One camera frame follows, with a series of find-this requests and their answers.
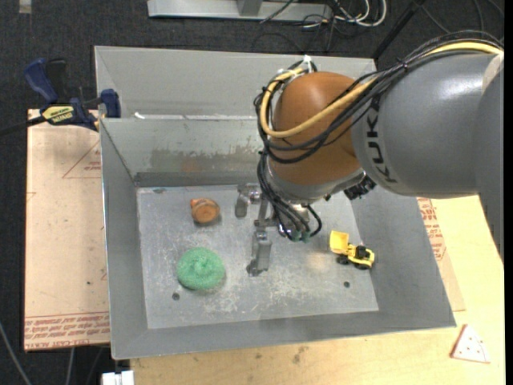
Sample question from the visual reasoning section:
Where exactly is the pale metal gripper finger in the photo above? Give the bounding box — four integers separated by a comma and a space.
246, 230, 274, 278
235, 183, 263, 219

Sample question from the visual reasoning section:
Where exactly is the orange round toy food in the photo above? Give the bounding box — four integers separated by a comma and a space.
189, 197, 222, 227

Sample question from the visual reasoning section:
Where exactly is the grey metal bin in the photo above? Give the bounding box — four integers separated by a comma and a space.
93, 45, 458, 361

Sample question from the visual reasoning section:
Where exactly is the green round scrubber sponge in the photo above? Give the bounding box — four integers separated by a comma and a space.
176, 246, 227, 292

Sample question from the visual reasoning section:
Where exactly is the yellow toy loader truck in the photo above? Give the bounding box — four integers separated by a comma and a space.
329, 229, 376, 271

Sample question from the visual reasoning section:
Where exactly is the brown cardboard board red print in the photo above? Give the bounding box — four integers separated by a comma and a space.
22, 107, 467, 353

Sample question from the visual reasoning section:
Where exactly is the white triangular dotted pad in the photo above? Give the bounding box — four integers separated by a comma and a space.
450, 323, 491, 364

